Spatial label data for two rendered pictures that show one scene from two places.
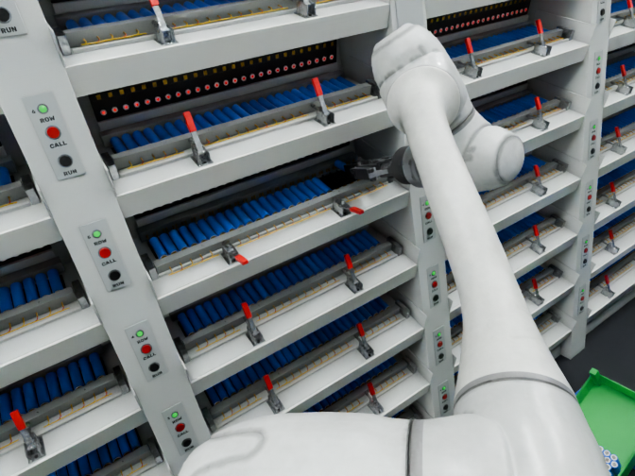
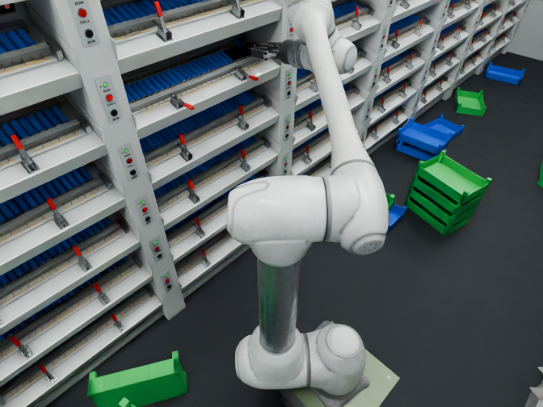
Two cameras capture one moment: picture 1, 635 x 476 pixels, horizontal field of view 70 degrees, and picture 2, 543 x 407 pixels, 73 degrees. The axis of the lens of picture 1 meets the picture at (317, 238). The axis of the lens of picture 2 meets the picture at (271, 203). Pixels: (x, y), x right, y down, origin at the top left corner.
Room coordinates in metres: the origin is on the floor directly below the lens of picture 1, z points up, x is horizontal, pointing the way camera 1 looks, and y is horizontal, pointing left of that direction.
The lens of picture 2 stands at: (-0.26, 0.25, 1.51)
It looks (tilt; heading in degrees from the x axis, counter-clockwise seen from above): 44 degrees down; 340
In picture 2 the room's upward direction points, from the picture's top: 1 degrees clockwise
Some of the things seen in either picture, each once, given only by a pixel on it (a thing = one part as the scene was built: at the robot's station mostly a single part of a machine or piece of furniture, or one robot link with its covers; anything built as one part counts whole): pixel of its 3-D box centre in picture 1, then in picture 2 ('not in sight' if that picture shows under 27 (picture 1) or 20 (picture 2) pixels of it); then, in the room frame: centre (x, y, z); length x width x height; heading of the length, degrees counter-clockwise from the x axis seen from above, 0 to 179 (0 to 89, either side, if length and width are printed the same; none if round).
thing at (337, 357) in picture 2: not in sight; (336, 356); (0.15, -0.12, 0.38); 0.18 x 0.16 x 0.22; 73
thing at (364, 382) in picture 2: not in sight; (338, 371); (0.15, -0.15, 0.24); 0.22 x 0.18 x 0.06; 107
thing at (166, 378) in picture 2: not in sight; (141, 383); (0.39, 0.51, 0.10); 0.30 x 0.08 x 0.20; 86
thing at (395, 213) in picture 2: not in sight; (372, 207); (0.98, -0.81, 0.04); 0.30 x 0.20 x 0.08; 27
